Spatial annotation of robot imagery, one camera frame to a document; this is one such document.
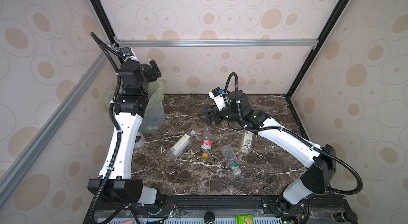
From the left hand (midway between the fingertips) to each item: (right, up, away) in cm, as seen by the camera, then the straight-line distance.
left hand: (147, 59), depth 64 cm
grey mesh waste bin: (-7, -26, +29) cm, 40 cm away
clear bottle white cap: (+9, -40, +26) cm, 48 cm away
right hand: (+23, -21, +10) cm, 33 cm away
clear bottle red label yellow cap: (+23, -41, +25) cm, 53 cm away
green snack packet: (+40, -68, +5) cm, 79 cm away
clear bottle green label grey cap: (+46, -40, +24) cm, 66 cm away
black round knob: (+25, -63, -1) cm, 68 cm away
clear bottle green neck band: (+38, -47, +26) cm, 66 cm away
